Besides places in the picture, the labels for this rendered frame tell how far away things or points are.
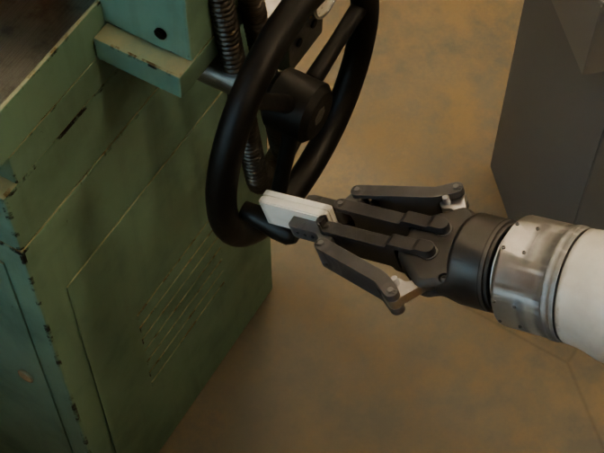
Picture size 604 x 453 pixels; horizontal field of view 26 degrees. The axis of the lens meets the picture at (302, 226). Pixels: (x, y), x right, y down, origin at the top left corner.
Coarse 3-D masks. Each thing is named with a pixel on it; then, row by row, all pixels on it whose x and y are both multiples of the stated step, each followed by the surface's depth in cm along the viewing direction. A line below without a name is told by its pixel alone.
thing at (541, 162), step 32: (544, 0) 176; (544, 32) 178; (512, 64) 195; (544, 64) 180; (576, 64) 167; (512, 96) 198; (544, 96) 183; (576, 96) 169; (512, 128) 201; (544, 128) 185; (576, 128) 171; (512, 160) 204; (544, 160) 188; (576, 160) 174; (512, 192) 207; (544, 192) 190; (576, 192) 176; (576, 224) 179
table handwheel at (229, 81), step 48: (288, 0) 110; (288, 48) 109; (336, 48) 123; (240, 96) 108; (288, 96) 118; (336, 96) 133; (240, 144) 110; (288, 144) 124; (336, 144) 134; (288, 192) 130; (240, 240) 120
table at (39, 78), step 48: (0, 0) 117; (48, 0) 117; (96, 0) 117; (0, 48) 114; (48, 48) 114; (96, 48) 119; (144, 48) 118; (0, 96) 111; (48, 96) 116; (0, 144) 112
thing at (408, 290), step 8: (400, 280) 104; (400, 288) 103; (408, 288) 103; (416, 288) 103; (432, 288) 103; (400, 296) 103; (408, 296) 103; (416, 296) 103; (392, 304) 103; (400, 304) 103
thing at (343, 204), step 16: (336, 208) 110; (352, 208) 110; (368, 208) 109; (352, 224) 111; (368, 224) 110; (384, 224) 108; (400, 224) 107; (416, 224) 106; (432, 224) 105; (448, 224) 104
